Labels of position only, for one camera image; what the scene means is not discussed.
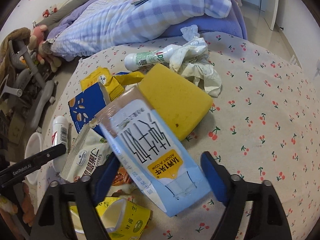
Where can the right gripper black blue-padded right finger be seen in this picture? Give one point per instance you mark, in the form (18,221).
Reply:
(267,220)

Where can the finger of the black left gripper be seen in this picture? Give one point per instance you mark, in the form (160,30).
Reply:
(17,172)

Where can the yellow paper cup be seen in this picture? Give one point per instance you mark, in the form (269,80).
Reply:
(122,218)

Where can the white nut snack bag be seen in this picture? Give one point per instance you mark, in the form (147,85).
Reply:
(89,152)

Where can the blue cardboard box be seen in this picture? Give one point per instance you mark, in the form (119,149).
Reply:
(86,105)

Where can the light blue milk carton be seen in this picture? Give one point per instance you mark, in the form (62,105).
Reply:
(151,154)

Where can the yellow snack bag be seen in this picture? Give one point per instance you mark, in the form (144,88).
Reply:
(114,84)

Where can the white trash bin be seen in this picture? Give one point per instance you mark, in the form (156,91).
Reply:
(35,151)

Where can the small white barcode bottle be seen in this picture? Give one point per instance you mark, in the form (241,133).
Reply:
(60,131)

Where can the cherry print bed sheet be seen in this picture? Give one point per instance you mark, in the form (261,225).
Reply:
(264,125)

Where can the brown plush blanket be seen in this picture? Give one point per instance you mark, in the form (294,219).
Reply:
(9,62)

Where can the pink plush monkey toy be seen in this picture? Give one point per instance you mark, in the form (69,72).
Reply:
(37,43)

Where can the yellow sponge block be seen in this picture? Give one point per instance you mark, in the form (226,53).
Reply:
(180,103)

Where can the white green-label bottle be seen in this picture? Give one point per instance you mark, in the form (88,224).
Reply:
(135,61)

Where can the small red white plush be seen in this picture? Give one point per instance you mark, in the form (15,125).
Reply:
(51,10)

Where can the blue plaid quilt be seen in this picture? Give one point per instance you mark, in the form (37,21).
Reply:
(106,23)

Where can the crumpled white paper wrapper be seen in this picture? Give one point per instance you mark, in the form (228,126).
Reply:
(191,61)

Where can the purple blanket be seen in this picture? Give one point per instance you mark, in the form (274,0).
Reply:
(232,24)

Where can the crumpled white tissue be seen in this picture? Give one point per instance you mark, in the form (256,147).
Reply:
(190,32)

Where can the grey long pillow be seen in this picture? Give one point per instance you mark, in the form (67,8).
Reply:
(55,19)

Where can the white wardrobe door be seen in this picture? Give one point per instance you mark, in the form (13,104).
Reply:
(270,8)

